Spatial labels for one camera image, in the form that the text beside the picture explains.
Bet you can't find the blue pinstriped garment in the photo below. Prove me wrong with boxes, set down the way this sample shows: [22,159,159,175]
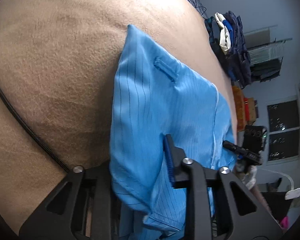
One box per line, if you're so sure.
[110,25,236,239]

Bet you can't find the clothes drying rack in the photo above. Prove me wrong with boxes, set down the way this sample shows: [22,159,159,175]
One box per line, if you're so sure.
[244,24,293,82]

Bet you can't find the right white-gloved hand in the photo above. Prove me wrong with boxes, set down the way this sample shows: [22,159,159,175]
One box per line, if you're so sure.
[235,164,257,190]

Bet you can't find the orange wooden box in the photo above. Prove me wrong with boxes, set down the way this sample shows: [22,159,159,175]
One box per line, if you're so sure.
[232,86,258,132]

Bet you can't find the dark window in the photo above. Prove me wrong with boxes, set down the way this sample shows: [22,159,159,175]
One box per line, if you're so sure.
[267,96,300,163]

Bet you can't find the white desk lamp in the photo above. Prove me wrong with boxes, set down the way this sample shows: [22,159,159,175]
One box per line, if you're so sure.
[260,168,300,200]

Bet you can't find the dark navy puffer jacket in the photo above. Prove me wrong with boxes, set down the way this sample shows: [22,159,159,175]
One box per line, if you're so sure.
[204,11,252,88]

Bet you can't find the white folded garment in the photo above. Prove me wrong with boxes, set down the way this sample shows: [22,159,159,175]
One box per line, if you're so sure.
[215,12,234,55]

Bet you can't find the tan bed blanket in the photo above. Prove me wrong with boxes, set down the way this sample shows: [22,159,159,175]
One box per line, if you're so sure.
[0,0,239,235]

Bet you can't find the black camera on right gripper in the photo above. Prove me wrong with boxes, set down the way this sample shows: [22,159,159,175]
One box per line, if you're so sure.
[242,125,268,153]

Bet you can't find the black braided cable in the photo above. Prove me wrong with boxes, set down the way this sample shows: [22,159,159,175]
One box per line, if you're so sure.
[0,73,72,173]

